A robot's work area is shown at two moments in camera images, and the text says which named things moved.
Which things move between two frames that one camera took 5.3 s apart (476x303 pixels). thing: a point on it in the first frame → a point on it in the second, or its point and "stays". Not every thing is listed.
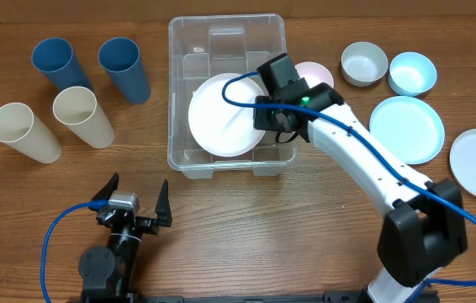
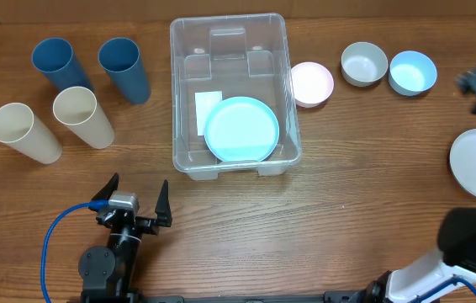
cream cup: x=14 y=123 stays
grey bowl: x=363 y=64 stays
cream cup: x=77 y=108 stays
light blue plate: x=409 y=127 → x=240 y=129
